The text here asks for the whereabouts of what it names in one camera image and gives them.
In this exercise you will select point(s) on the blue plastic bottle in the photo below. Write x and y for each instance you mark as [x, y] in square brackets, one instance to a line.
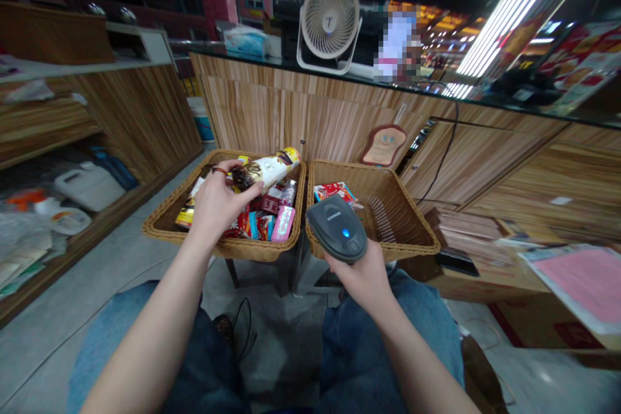
[114, 169]

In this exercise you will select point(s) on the wicker basket nearly empty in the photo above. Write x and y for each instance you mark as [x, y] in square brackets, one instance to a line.
[388, 220]

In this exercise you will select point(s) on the white orange spray bottle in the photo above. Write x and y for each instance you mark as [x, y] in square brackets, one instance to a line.
[63, 217]

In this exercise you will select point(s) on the black wallet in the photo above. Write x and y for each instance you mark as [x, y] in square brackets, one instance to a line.
[457, 262]

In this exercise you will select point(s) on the grey handheld barcode scanner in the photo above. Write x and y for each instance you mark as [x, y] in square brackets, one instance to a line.
[337, 227]

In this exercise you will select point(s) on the black counter device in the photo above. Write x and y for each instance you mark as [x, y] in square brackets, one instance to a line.
[526, 86]

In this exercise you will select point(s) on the wicker basket with goods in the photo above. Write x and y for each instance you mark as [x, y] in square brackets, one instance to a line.
[170, 220]

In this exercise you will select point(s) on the person's left hand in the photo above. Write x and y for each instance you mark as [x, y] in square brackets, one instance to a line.
[216, 205]

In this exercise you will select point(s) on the person's right hand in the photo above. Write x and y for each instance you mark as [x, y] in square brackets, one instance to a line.
[364, 275]

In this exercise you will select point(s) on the pink paper sheets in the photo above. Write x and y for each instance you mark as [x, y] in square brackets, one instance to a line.
[582, 283]

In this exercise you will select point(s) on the metal stool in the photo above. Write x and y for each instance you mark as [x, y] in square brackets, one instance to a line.
[286, 278]

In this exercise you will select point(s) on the brown cardboard box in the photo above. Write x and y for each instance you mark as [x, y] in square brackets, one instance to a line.
[485, 283]

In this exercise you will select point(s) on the red white snack packet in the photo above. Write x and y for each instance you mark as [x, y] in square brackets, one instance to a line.
[335, 191]

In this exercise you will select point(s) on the person's legs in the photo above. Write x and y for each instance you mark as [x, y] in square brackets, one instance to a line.
[364, 365]

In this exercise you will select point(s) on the toast shaped plush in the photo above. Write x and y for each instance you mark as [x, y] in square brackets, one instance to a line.
[383, 144]

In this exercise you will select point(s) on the white desk fan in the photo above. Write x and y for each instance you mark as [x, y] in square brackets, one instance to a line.
[330, 21]

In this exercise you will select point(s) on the pile of plastic bags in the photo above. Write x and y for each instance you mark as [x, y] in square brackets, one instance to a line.
[24, 249]

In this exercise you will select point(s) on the blue tissue pack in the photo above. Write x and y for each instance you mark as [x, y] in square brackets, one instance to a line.
[245, 41]

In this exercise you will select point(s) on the small clear pink bottle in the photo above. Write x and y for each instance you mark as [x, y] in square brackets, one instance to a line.
[289, 192]

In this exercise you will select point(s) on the white blue bucket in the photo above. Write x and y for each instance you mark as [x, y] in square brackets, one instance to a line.
[200, 120]

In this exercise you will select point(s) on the white brown drink bottle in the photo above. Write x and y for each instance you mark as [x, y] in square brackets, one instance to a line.
[271, 167]

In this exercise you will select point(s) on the wooden counter with glass top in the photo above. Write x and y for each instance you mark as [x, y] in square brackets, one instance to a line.
[509, 161]

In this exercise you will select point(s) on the pile of red snack packets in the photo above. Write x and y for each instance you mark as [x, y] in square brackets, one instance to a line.
[254, 225]

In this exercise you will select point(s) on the pink snack packet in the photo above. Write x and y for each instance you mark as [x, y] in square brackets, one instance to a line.
[283, 224]

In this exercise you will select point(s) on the wooden shelf unit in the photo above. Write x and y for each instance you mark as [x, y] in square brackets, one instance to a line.
[121, 108]

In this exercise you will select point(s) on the white plastic jug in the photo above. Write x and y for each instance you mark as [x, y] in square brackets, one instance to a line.
[89, 187]

